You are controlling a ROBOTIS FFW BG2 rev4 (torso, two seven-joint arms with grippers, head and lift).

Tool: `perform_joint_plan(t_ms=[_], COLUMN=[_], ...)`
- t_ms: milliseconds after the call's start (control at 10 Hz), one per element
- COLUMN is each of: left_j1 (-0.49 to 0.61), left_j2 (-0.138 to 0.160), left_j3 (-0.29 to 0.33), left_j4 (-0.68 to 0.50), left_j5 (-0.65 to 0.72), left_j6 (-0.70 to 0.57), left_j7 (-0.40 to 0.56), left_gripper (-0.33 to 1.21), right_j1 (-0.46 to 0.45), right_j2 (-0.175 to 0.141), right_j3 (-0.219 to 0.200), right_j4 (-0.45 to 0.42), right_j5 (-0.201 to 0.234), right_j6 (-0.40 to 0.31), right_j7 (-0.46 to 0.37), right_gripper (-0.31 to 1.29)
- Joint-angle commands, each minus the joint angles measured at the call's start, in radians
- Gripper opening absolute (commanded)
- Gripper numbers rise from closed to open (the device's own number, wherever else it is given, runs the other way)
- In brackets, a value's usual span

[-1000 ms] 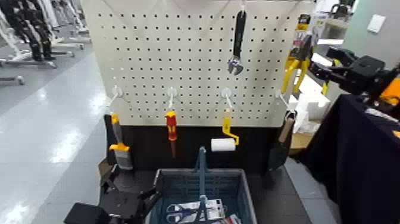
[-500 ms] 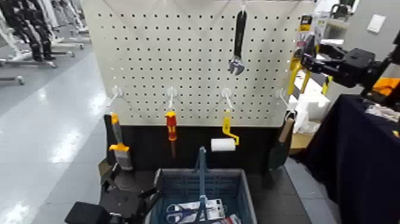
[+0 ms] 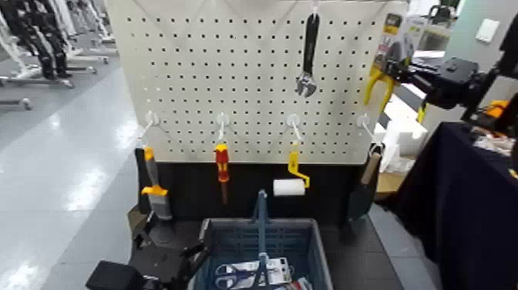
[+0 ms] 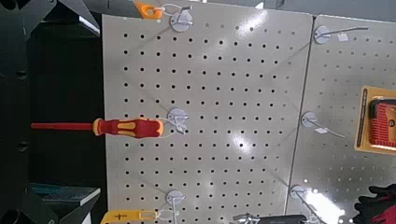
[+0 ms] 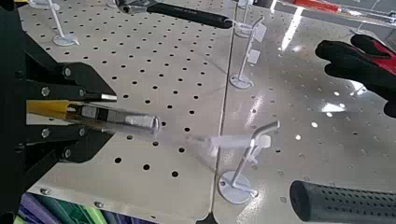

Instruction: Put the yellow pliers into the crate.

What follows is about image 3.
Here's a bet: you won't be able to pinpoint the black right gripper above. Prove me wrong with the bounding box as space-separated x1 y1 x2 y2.
386 58 480 110

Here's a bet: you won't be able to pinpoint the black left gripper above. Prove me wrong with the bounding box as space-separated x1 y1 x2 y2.
139 242 212 290

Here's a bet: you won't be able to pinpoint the yellow pliers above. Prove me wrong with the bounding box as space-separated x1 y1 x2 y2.
363 12 428 114

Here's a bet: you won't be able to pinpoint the blue scissors on white card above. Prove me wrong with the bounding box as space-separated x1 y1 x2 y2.
214 257 294 290

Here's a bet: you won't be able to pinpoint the white foam block stack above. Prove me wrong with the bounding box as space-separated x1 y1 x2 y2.
372 95 429 173

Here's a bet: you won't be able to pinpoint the black backboard panel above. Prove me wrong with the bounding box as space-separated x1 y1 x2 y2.
135 147 382 224

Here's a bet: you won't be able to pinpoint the brown cardboard piece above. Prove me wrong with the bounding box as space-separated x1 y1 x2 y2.
127 205 149 240

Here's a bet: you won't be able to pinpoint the orange plastic bin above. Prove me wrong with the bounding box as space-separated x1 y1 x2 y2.
483 99 511 118

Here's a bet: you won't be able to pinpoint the grey scraper with orange guard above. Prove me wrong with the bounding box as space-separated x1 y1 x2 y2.
139 145 174 221

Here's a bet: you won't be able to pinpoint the red yellow screwdriver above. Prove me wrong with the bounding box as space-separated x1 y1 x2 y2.
214 143 230 205

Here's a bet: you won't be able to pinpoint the clear plastic bag pile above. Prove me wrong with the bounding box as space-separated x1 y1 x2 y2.
471 127 518 157

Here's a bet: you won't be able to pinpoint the black adjustable wrench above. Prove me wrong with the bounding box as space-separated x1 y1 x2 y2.
294 12 321 98

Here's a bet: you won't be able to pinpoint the brown cardboard box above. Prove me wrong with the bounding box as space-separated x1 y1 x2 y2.
374 170 408 201

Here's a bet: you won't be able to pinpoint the table with black cloth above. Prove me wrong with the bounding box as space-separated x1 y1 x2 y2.
388 121 518 290

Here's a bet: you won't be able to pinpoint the white metal pegboard panel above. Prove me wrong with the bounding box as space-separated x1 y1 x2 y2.
104 0 409 165

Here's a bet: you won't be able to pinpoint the grey stand base with caster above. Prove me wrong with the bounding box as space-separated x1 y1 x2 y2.
0 96 33 111

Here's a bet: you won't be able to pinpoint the black white robot on stand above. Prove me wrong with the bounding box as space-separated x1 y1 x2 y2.
52 0 118 66
0 0 76 89

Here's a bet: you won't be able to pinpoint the grey chair with black frame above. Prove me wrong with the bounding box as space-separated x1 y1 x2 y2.
419 4 463 52

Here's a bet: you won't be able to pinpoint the white wall switch plate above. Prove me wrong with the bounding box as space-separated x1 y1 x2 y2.
475 18 501 43

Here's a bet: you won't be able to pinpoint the blue grey crate with handle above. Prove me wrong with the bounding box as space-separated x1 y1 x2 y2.
193 189 335 290

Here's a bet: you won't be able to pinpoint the yellow handled white paint roller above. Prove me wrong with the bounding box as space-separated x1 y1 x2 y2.
273 141 311 198

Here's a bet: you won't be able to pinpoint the trowel with wooden handle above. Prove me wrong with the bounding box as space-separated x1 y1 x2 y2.
347 143 385 223

